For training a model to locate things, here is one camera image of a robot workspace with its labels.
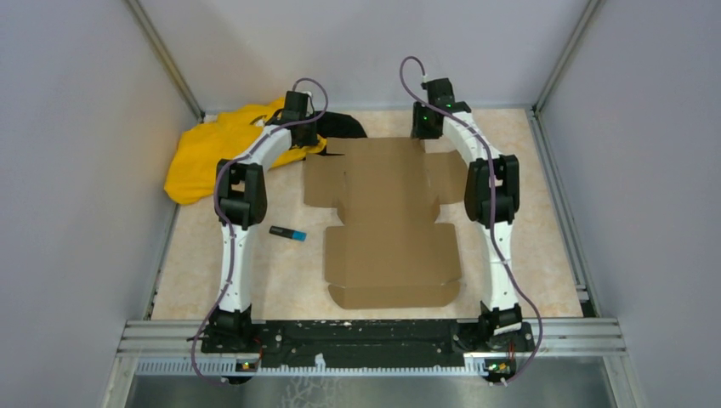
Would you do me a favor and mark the brown cardboard box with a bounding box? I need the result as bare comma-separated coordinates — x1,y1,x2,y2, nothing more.
304,138,468,309

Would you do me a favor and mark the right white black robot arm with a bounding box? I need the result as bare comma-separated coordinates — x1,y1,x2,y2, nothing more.
412,78,523,350

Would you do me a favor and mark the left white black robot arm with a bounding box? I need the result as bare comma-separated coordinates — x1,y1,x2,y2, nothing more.
202,90,319,352

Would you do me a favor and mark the black cloth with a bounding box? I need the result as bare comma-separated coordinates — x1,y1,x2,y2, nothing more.
315,111,367,139

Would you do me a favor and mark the yellow shirt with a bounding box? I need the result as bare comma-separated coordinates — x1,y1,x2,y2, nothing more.
163,98,328,206

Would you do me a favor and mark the black blue marker pen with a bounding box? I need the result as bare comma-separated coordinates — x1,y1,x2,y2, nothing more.
269,225,307,241

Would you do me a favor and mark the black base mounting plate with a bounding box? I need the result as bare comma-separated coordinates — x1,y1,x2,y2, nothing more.
200,319,535,369

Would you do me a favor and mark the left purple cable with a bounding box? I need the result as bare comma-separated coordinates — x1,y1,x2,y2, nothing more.
190,77,330,386

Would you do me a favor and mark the purple cable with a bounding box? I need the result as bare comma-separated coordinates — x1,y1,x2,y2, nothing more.
190,77,330,386
399,55,545,388

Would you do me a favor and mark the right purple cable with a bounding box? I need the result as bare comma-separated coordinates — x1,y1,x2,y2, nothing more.
399,55,545,388

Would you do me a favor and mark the aluminium frame rail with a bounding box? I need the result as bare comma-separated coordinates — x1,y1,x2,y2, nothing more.
116,318,627,377

